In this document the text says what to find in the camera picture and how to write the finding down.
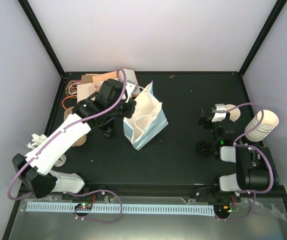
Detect light blue paper bag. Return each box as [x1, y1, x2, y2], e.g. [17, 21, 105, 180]
[123, 82, 169, 151]

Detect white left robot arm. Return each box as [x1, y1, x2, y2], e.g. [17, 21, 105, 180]
[12, 79, 137, 200]

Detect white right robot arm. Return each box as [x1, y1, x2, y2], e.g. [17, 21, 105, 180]
[195, 104, 280, 202]

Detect black coffee cup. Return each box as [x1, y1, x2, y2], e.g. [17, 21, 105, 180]
[99, 119, 116, 138]

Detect black cup lid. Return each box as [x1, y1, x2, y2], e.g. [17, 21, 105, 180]
[195, 140, 213, 158]

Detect single white paper cup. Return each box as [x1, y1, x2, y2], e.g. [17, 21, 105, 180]
[225, 104, 241, 122]

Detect illustrated greeting card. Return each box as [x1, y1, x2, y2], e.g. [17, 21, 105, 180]
[77, 81, 104, 102]

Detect brown cardboard sleeve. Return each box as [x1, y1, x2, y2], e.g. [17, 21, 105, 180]
[80, 73, 96, 85]

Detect brown pulp cup carrier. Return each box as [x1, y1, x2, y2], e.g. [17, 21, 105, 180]
[63, 105, 88, 147]

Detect rubber bands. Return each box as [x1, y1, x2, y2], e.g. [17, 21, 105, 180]
[61, 80, 81, 110]

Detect stack of white paper cups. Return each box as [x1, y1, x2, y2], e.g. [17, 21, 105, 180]
[244, 109, 280, 143]

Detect white plastic cutlery pile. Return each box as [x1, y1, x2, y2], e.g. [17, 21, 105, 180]
[24, 133, 67, 168]

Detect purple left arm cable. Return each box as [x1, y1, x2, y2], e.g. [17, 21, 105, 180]
[6, 67, 128, 224]

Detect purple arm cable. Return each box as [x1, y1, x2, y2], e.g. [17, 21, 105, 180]
[213, 102, 274, 223]
[6, 67, 128, 224]

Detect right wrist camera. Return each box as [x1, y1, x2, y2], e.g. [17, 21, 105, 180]
[211, 103, 227, 123]

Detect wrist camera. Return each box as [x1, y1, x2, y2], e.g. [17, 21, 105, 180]
[211, 103, 227, 123]
[125, 81, 141, 98]

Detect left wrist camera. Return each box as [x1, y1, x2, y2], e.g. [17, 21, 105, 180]
[125, 81, 141, 98]

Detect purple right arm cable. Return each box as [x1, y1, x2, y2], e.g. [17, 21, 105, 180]
[213, 102, 274, 223]

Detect light blue cable duct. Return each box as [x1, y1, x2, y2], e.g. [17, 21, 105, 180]
[25, 202, 215, 217]

